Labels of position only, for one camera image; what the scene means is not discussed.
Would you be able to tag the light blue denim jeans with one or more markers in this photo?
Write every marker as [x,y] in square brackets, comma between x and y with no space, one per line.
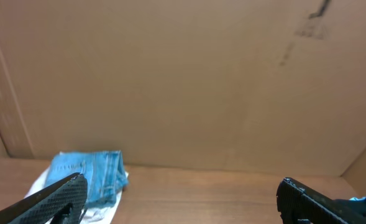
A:
[104,172]

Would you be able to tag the folded beige trousers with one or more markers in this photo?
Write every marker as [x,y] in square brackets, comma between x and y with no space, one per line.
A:
[92,215]

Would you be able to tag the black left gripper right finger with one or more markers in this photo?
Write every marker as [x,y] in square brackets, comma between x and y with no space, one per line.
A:
[298,203]

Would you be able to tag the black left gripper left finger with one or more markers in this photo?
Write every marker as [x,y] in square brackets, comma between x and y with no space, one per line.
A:
[61,202]

